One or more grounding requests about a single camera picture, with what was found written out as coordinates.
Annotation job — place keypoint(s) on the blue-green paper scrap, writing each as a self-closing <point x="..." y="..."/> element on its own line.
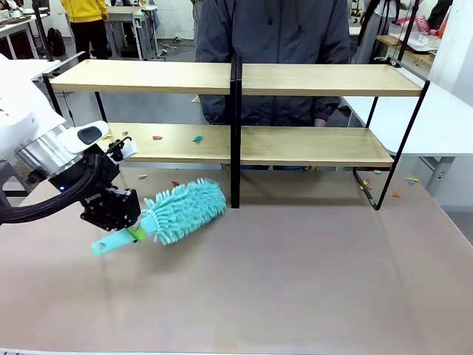
<point x="198" y="139"/>

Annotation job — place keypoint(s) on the bystander in yellow jacket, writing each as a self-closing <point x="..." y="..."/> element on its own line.
<point x="85" y="11"/>

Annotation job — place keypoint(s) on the pinkish red paper scrap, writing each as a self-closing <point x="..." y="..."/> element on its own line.
<point x="158" y="138"/>

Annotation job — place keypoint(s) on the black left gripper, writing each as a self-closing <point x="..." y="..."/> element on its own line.
<point x="107" y="207"/>

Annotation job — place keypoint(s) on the pink printed sign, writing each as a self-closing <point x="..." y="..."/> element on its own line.
<point x="421" y="23"/>

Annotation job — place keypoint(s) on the wooden shelf unit black frame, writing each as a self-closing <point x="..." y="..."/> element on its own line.
<point x="314" y="79"/>
<point x="148" y="77"/>

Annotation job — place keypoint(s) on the person's left forearm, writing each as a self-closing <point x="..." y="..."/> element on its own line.
<point x="329" y="107"/>

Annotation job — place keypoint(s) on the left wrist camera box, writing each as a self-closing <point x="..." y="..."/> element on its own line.
<point x="127" y="149"/>

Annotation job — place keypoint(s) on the teal chenille duster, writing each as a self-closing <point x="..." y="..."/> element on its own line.
<point x="188" y="211"/>

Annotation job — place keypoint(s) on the bystander in grey clothes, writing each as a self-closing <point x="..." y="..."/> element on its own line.
<point x="375" y="29"/>

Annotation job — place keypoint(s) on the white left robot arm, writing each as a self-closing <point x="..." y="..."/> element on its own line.
<point x="22" y="111"/>

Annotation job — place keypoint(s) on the black tripod pole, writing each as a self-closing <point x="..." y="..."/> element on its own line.
<point x="42" y="29"/>

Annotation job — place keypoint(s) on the person's left hand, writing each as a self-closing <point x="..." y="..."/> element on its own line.
<point x="320" y="122"/>

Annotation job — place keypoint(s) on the person in grey jacket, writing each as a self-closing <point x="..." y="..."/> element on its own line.
<point x="273" y="37"/>

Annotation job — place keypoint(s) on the person's right forearm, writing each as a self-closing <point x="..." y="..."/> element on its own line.
<point x="212" y="109"/>

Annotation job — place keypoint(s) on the ribbed aluminium base plate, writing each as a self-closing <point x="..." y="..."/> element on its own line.
<point x="11" y="352"/>

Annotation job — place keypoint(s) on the white-framed background desk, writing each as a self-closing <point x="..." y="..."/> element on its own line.
<point x="129" y="22"/>

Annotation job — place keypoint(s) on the black stand pole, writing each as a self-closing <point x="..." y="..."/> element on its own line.
<point x="406" y="33"/>

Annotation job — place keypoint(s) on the wooden background table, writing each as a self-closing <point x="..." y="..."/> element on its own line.
<point x="414" y="53"/>

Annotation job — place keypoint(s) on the grey background desk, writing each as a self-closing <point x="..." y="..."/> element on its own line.
<point x="15" y="27"/>

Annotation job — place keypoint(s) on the white table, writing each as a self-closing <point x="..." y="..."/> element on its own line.
<point x="425" y="122"/>

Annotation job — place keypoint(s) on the black backpack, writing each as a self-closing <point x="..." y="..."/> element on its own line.
<point x="56" y="41"/>

